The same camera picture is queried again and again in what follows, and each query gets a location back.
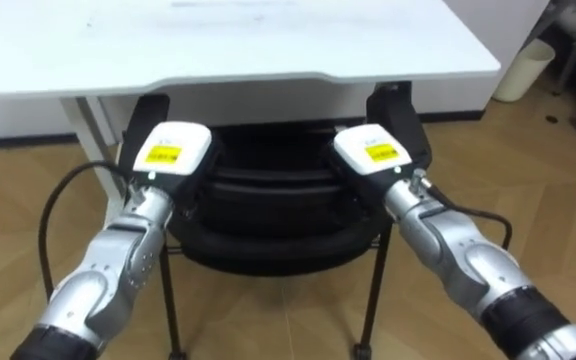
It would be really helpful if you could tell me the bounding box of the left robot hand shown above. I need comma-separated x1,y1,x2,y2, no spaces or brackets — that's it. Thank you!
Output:
131,120,224,219

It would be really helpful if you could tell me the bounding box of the cream waste bin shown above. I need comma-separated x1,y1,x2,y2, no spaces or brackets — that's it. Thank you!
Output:
491,38,557,104

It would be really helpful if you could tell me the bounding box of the white desk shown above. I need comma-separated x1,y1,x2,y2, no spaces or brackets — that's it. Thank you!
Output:
0,0,502,226

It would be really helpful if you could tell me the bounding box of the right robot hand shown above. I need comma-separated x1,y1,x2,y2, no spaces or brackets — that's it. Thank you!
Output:
323,123,420,221

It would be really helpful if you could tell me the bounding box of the black chair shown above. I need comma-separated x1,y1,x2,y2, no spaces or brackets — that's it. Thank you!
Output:
117,81,434,360

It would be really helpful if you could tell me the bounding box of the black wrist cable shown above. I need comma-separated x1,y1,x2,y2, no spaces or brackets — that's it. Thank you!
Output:
420,175,514,251
37,159,130,302

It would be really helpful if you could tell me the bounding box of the grey metal rack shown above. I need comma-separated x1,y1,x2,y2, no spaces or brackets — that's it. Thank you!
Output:
521,0,576,161

